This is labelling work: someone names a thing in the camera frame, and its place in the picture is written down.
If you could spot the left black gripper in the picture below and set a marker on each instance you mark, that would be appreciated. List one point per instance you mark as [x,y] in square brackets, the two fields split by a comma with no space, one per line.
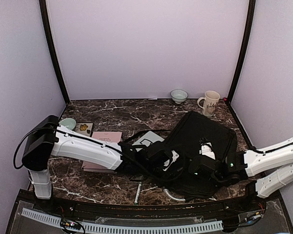
[169,176]

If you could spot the white pen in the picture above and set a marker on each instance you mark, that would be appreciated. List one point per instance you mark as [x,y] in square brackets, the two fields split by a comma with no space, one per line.
[136,200]

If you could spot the black student bag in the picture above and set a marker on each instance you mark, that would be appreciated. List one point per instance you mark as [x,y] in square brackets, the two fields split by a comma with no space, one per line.
[185,137]

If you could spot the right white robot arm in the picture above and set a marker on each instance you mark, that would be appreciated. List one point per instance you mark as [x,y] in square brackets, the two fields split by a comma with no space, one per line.
[278,157]

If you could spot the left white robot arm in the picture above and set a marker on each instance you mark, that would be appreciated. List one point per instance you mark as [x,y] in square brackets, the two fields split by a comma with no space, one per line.
[49,138]

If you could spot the grey notebook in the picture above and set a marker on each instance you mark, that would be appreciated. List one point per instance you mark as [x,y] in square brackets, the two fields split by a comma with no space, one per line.
[148,138]

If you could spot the pink book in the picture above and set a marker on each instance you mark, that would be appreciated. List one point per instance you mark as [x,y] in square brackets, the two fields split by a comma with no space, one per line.
[104,136]

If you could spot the small white bowl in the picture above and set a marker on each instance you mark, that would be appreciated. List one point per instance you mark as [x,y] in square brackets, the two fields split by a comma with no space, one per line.
[178,96]

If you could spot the floral placemat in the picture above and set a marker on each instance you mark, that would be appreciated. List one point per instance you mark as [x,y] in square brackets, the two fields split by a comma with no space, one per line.
[84,128]

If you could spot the cream mug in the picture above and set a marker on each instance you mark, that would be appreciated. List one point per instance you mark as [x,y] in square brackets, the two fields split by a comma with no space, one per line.
[208,103]

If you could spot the green bowl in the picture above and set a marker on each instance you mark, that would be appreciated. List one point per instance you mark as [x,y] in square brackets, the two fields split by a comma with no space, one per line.
[69,123]

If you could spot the black front table rail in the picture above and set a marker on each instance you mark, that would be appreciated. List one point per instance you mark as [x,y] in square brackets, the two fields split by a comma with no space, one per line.
[78,210]

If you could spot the white cable duct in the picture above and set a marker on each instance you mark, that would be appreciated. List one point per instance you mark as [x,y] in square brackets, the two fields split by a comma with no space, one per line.
[121,226]

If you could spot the right black frame post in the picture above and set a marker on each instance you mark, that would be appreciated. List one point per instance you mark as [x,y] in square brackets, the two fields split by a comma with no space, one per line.
[243,50]

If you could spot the black frame post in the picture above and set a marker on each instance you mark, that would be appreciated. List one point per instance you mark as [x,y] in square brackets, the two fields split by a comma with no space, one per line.
[52,50]
[243,50]

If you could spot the left black frame post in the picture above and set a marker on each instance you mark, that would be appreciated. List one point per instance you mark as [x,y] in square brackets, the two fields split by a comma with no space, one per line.
[52,50]

